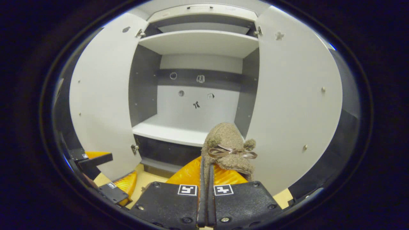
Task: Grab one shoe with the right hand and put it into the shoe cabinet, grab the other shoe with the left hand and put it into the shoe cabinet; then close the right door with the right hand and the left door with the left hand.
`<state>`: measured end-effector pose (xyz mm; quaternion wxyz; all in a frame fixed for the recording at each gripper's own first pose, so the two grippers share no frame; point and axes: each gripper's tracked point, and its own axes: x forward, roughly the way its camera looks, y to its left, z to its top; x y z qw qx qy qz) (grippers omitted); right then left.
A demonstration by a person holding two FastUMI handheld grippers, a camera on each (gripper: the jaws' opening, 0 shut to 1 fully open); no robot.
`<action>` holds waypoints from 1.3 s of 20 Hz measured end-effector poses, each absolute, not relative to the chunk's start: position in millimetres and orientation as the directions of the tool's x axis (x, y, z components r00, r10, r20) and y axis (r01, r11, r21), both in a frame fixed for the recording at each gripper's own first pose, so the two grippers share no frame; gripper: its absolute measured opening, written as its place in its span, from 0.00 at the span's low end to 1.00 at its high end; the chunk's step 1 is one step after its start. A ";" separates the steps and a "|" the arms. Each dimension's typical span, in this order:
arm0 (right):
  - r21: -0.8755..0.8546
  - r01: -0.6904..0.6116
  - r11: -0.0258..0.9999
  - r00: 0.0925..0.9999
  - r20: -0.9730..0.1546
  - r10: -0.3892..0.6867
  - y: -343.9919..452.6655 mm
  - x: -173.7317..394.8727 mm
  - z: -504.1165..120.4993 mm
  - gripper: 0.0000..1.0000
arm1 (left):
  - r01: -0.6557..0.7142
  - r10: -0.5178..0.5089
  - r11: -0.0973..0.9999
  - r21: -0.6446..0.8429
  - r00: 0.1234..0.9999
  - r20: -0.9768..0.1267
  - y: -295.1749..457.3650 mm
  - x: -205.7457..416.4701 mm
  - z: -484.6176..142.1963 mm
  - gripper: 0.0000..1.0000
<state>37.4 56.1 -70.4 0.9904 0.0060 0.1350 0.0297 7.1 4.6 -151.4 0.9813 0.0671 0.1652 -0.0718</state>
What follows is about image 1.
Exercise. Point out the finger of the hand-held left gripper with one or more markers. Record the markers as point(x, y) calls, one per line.
point(115, 193)
point(96, 158)

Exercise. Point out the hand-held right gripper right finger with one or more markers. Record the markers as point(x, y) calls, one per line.
point(243, 204)

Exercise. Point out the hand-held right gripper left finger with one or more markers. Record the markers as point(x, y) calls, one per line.
point(169, 204)

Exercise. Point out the brown fuzzy shoe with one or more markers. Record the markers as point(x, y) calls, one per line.
point(227, 137)

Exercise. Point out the grey shoe cabinet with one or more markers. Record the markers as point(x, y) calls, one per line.
point(191, 44)

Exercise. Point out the metal door hinge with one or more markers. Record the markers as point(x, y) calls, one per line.
point(135, 149)
point(140, 33)
point(257, 31)

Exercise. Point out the beige cabinet drawer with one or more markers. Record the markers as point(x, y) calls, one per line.
point(172, 13)

